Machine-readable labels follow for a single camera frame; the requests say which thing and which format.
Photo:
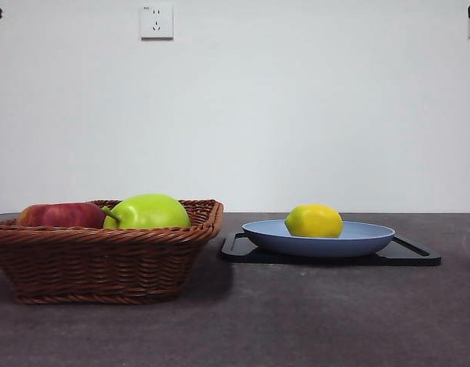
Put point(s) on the green apple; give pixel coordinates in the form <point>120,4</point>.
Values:
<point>150,214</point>

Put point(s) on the brown woven wicker basket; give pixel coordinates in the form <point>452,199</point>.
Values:
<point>104,260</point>

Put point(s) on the yellow lemon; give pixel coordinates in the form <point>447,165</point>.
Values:
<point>315,221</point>

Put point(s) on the blue round plate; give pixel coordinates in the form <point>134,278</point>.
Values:
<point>318,244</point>

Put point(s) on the black flat tray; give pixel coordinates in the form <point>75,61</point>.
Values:
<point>402,256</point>

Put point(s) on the red apple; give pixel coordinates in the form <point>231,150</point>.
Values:
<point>59,216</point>

